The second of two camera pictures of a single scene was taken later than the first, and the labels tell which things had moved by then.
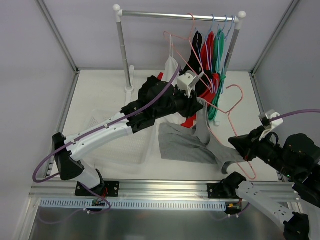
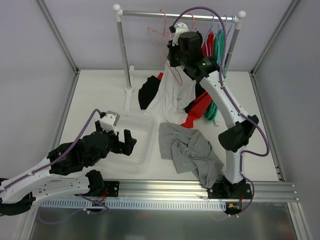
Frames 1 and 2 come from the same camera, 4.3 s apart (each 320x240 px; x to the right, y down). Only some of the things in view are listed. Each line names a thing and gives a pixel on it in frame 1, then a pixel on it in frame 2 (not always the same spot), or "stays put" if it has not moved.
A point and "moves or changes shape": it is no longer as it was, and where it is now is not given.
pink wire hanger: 246,171 -> 164,34
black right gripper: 252,146 -> 172,55
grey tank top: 196,143 moves or changes shape
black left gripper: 184,104 -> 120,145
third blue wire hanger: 233,21 stays put
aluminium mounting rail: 158,191 stays put
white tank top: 171,66 moves or changes shape
